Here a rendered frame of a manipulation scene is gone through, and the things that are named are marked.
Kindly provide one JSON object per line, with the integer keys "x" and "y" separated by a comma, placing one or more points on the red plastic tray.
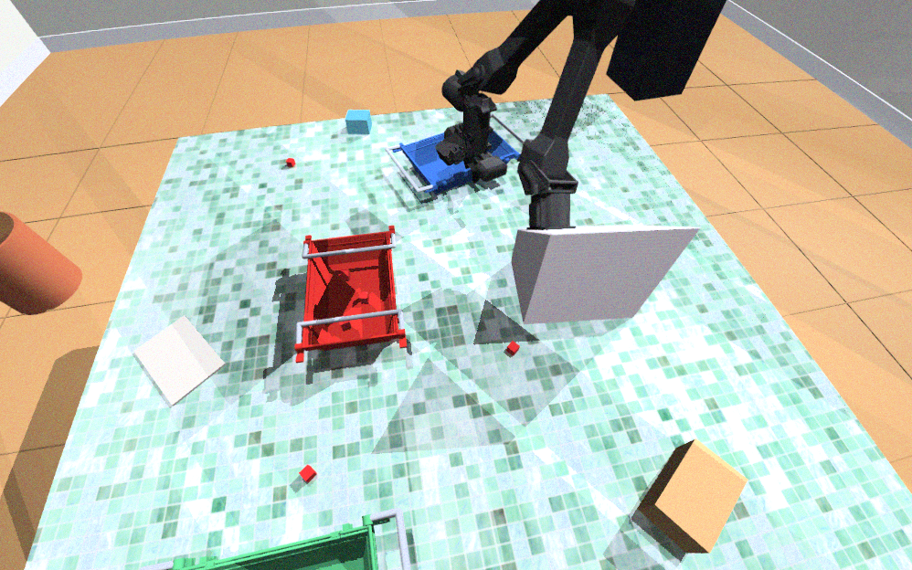
{"x": 328, "y": 296}

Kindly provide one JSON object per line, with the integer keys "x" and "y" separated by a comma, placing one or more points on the teal rectangular block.
{"x": 358, "y": 122}

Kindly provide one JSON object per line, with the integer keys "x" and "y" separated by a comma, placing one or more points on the white flat square panel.
{"x": 179, "y": 359}

